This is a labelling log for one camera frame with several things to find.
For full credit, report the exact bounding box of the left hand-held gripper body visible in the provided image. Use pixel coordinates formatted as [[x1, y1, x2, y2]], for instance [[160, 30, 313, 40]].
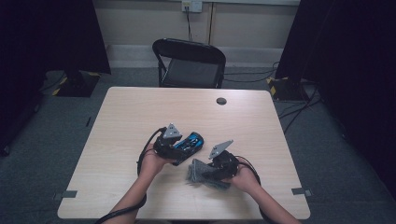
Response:
[[152, 122, 184, 160]]

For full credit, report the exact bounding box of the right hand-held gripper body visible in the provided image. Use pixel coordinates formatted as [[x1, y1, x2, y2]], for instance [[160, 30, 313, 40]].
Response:
[[207, 139, 241, 182]]

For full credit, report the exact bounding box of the grey cloth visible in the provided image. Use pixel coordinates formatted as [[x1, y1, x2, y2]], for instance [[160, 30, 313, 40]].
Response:
[[185, 158, 233, 190]]

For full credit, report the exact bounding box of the blue toy car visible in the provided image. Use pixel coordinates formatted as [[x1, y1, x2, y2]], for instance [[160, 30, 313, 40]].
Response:
[[172, 131, 205, 167]]

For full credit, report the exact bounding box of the person's left hand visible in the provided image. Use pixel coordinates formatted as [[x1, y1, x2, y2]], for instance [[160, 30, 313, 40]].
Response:
[[137, 143, 176, 180]]

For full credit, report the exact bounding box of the person's right hand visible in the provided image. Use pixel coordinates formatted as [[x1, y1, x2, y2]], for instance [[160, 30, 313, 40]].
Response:
[[221, 157, 262, 194]]

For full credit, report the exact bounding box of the grey tape strip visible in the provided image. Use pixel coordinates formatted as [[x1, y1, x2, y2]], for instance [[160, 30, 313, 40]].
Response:
[[290, 187, 313, 197], [52, 189, 78, 201]]

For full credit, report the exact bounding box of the black stand base striped tape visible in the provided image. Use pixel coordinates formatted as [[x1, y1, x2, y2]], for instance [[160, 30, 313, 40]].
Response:
[[50, 69, 102, 98], [265, 76, 311, 102]]

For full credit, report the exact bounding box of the black folding chair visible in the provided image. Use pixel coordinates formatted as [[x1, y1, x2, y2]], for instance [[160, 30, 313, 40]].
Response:
[[151, 37, 227, 90]]

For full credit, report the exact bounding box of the dark curtain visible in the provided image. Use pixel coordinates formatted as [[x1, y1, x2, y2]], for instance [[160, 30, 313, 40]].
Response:
[[275, 0, 396, 200], [0, 0, 112, 157]]

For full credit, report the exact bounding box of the left hand-held gripper black cable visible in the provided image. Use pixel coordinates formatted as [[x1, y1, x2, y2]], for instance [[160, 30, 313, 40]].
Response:
[[93, 126, 168, 224]]

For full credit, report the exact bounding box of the hand-held gripper black cable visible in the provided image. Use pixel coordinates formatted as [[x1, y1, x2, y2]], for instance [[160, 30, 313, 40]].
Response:
[[93, 126, 168, 224], [234, 155, 273, 224]]

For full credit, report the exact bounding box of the right hand-held gripper black cable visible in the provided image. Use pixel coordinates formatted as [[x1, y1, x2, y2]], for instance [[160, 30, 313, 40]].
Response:
[[234, 155, 273, 224]]

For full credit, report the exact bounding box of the black floor cable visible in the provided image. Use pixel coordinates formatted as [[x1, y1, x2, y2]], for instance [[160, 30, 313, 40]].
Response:
[[223, 74, 276, 84]]

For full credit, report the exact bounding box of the bundle of black floor cables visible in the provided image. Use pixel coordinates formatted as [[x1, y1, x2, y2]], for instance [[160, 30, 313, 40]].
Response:
[[277, 83, 325, 135]]

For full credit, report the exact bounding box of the black socket cable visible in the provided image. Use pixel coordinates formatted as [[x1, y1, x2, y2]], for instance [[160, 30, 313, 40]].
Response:
[[185, 6, 193, 42]]

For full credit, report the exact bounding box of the white wall socket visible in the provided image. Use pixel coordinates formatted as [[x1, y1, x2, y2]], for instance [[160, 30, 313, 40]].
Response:
[[181, 0, 204, 13]]

